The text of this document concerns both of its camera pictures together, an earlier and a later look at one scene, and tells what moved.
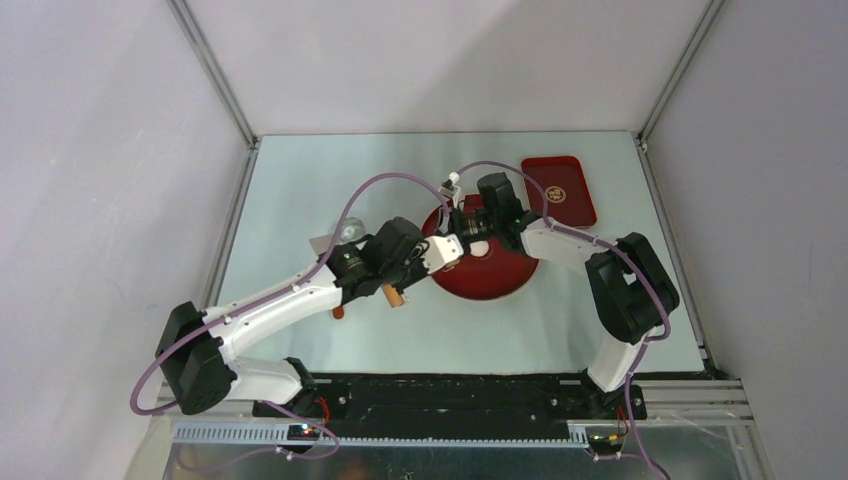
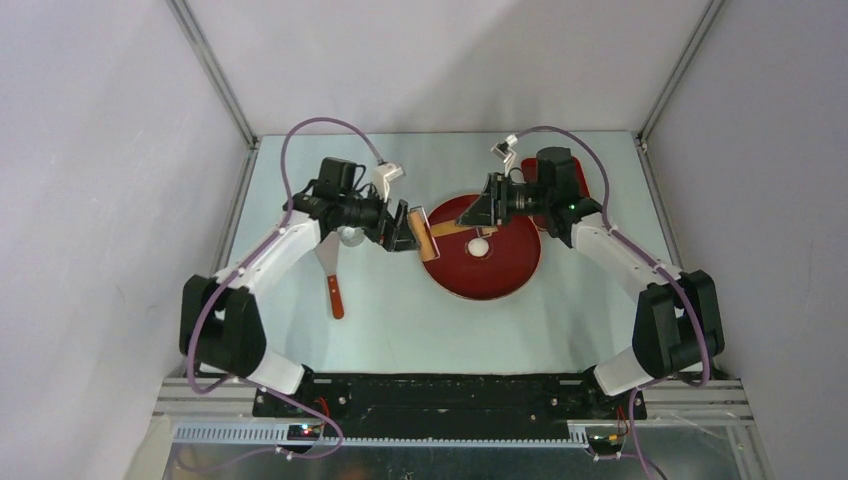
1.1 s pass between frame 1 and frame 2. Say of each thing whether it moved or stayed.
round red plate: stayed
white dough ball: stayed
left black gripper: moved
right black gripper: moved
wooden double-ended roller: moved
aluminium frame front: stayed
